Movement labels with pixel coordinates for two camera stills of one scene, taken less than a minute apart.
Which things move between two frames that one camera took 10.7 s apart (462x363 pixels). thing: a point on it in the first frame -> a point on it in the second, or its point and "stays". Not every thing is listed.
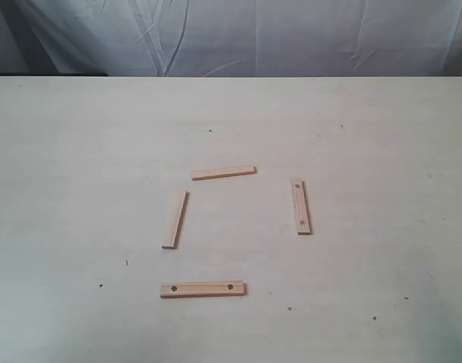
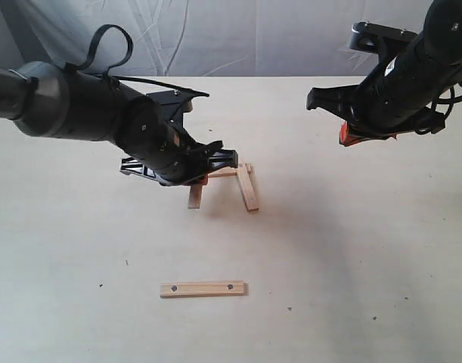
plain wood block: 222,172 stays
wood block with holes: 303,212 -> 247,178
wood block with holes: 203,290 stays
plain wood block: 174,242 -> 194,198
